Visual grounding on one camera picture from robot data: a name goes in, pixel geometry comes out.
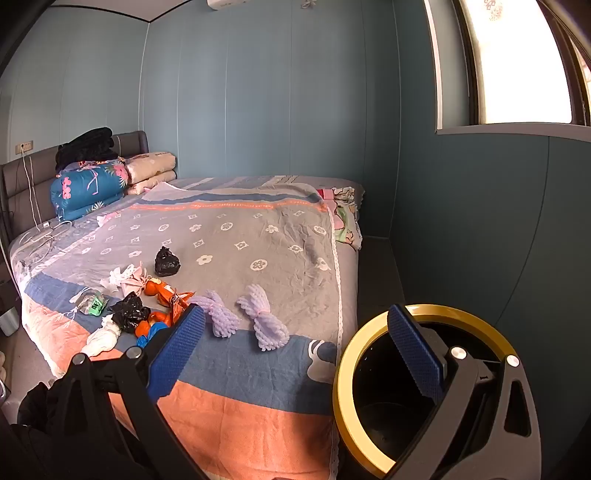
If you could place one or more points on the white and pink tissue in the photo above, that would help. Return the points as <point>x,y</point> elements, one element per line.
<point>122,279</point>

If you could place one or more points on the white paper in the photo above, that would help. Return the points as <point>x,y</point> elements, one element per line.
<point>101,341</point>

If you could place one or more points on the blue floral folded quilt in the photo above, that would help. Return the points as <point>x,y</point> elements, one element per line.
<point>78,194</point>

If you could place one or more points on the purple foam net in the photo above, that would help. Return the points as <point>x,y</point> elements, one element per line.
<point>268,323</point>
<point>221,318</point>

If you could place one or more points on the dark cloth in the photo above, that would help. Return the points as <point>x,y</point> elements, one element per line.
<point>32,415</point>

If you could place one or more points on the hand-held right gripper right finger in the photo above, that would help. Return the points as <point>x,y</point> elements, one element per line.
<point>415,355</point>

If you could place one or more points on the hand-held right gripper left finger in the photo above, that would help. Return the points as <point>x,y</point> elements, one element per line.
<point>178,350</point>

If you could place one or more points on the bed with patterned blanket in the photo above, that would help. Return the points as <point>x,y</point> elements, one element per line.
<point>258,221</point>

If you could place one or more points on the cartoon printed cloth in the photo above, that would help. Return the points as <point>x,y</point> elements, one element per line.
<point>344,221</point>

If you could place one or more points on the orange plastic wrapper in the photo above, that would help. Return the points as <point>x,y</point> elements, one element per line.
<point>159,290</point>

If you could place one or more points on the black folded clothing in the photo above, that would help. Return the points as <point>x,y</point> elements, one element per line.
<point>87,145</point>

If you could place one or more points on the black bin with yellow rim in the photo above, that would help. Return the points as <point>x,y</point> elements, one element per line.
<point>344,392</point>

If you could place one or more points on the white wall socket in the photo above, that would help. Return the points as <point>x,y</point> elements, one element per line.
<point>24,147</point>

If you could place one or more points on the blue plastic scrap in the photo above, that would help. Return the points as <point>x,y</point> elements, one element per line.
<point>145,341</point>

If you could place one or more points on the window decal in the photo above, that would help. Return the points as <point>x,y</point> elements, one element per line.
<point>493,8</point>

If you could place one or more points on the cream folded quilt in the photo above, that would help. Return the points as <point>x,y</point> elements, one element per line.
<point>152,168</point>

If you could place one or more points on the grey upholstered headboard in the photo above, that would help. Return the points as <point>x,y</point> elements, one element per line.
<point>27,184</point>

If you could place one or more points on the white air conditioner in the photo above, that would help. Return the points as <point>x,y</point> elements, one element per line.
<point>224,3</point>

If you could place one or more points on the window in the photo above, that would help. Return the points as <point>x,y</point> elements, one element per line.
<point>517,60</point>

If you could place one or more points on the small pale waste bin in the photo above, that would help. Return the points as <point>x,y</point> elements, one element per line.
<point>8,323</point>

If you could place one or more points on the green snack packet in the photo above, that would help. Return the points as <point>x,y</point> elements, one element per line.
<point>94,304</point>

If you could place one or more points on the small knotted black plastic bag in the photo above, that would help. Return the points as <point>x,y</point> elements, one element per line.
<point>166,263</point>

